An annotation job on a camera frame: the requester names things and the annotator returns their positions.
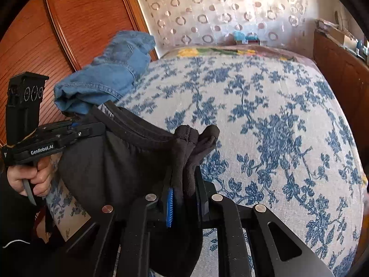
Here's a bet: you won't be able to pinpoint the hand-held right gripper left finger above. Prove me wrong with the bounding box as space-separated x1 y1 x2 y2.
65 176 174 277

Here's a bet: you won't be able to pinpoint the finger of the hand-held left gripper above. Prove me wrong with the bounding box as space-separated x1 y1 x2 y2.
37 118 80 130
43 122 105 148

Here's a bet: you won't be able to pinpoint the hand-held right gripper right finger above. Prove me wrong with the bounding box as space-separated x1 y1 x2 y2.
195 166 335 277

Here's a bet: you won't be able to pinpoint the black pants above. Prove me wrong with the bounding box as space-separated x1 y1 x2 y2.
58 101 221 277

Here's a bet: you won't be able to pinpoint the person's left forearm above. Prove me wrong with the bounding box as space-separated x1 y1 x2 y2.
0 173 97 277

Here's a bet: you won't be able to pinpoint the person's left hand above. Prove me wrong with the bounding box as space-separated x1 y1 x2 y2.
6 156 55 197

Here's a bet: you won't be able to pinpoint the blue jeans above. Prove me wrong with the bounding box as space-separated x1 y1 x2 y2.
54 30 157 116

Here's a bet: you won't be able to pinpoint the blue floral bedspread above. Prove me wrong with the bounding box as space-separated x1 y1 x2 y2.
46 55 368 277

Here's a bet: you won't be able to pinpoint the wooden wardrobe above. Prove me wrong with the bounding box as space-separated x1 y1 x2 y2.
0 0 160 153

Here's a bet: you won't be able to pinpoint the pink yellow flowered blanket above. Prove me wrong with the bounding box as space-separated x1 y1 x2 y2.
160 45 316 64

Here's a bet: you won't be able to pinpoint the teal packet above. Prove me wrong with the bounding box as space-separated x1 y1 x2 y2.
232 30 260 45

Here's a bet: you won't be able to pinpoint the circle-patterned sheer curtain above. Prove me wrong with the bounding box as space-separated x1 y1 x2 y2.
130 0 318 47

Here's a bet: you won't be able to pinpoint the wooden sideboard cabinet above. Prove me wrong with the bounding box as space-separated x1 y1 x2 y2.
313 29 369 142

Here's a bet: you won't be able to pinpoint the cardboard box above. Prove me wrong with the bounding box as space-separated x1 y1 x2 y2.
324 26 354 48

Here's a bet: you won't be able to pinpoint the stack of papers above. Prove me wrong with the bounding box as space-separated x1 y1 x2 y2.
315 18 336 32

